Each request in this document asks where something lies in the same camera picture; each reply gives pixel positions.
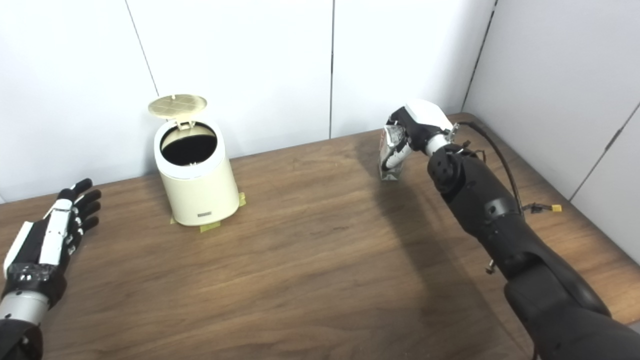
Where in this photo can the white green milk carton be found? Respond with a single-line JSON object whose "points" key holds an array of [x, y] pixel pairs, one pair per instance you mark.
{"points": [[392, 172]]}

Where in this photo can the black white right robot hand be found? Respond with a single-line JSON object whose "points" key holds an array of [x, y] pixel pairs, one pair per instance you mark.
{"points": [[425, 117]]}

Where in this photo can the dark wall panel hinge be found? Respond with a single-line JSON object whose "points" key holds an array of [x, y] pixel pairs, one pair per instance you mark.
{"points": [[613, 139]]}

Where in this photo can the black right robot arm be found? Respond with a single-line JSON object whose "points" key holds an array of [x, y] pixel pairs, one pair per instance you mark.
{"points": [[500, 215]]}

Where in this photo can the round cream bin lid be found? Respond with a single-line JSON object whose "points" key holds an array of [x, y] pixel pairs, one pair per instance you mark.
{"points": [[177, 105]]}

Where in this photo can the cream-colored bin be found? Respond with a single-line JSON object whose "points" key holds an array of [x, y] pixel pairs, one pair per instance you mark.
{"points": [[200, 190]]}

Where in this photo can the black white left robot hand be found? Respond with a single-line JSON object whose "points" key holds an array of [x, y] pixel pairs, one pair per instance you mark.
{"points": [[52, 240]]}

